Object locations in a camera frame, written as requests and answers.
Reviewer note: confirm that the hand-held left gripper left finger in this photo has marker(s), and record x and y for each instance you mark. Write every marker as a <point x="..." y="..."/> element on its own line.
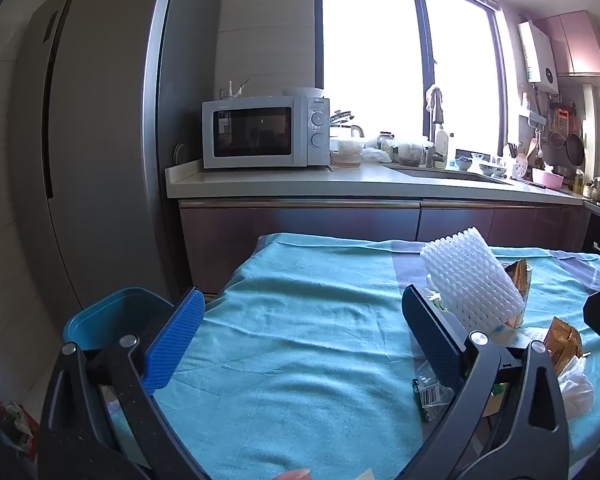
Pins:
<point x="180" y="340"/>

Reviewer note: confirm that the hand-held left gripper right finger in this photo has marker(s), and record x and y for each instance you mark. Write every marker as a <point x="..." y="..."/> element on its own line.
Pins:
<point x="432" y="342"/>

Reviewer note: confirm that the blue plastic bin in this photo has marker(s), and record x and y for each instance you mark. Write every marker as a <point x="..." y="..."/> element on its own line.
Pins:
<point x="130" y="305"/>

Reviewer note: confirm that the white tissue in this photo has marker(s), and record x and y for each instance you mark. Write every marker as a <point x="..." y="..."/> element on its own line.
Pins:
<point x="575" y="390"/>

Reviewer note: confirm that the clear wrapper with barcode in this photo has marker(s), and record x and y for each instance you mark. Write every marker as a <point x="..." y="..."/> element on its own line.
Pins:
<point x="430" y="392"/>

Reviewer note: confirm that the white foam fruit net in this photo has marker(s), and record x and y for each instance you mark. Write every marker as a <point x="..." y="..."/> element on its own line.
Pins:
<point x="470" y="275"/>

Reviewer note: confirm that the teal striped tablecloth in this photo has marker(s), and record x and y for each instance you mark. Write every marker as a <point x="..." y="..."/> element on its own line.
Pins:
<point x="305" y="335"/>

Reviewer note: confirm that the pink bowl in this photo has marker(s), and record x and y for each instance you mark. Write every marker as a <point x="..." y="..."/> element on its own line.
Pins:
<point x="547" y="178"/>

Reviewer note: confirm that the brown kitchen counter cabinet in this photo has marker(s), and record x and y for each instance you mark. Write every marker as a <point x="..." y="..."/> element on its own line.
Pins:
<point x="300" y="220"/>

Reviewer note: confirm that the black frying pan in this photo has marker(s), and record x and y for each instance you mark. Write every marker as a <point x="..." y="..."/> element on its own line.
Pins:
<point x="575" y="149"/>

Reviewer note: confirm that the white perforated ladle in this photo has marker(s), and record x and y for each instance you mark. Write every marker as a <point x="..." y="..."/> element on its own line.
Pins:
<point x="520" y="165"/>

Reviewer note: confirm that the small blue bowl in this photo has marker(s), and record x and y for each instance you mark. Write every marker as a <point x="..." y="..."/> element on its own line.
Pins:
<point x="463" y="162"/>

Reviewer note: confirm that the red plastic bag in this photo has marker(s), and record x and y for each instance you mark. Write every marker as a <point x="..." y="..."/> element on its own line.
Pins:
<point x="10" y="422"/>

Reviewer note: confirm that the white soap bottle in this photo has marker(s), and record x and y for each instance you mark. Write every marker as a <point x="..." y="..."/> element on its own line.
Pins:
<point x="444" y="150"/>

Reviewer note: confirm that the stacked plastic food containers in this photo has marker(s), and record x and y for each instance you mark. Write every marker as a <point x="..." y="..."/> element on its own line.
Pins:
<point x="347" y="154"/>

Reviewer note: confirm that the grey refrigerator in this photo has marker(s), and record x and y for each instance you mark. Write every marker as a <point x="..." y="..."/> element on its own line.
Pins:
<point x="105" y="135"/>

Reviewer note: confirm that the white microwave oven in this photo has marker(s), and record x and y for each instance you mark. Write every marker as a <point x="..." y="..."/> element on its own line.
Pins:
<point x="260" y="132"/>

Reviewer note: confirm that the glass kettle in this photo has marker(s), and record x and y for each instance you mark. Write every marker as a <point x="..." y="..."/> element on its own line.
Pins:
<point x="347" y="127"/>

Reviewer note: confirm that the metal sink faucet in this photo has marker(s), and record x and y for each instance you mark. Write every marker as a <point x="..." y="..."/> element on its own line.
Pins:
<point x="436" y="110"/>

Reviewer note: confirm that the white water heater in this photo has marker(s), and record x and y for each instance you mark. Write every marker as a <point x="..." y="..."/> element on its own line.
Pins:
<point x="537" y="55"/>

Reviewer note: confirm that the large kitchen window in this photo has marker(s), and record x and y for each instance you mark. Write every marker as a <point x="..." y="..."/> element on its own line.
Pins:
<point x="375" y="50"/>

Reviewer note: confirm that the pink wall cabinet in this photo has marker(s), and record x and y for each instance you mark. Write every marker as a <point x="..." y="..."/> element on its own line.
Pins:
<point x="580" y="45"/>

